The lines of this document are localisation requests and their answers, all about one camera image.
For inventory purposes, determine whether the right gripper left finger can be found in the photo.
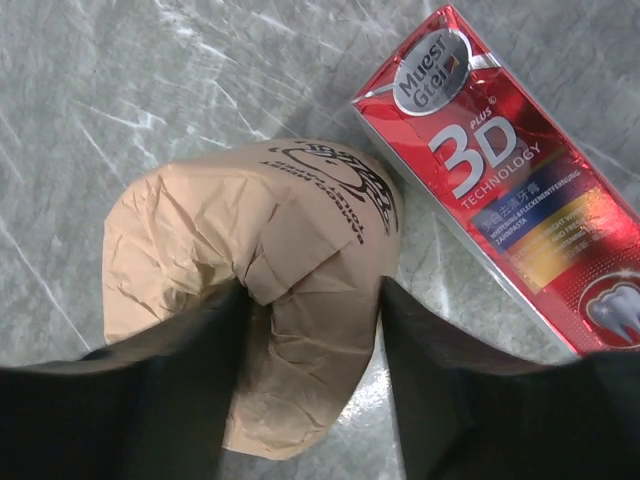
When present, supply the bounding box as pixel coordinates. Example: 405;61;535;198
1;284;252;479

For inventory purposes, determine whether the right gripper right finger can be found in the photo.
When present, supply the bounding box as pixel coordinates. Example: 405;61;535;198
380;278;639;479

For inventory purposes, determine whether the brown paper roll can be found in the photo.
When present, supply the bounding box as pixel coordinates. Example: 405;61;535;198
102;139;403;461

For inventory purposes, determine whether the red toothpaste box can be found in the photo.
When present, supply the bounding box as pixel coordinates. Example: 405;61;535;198
352;4;639;355

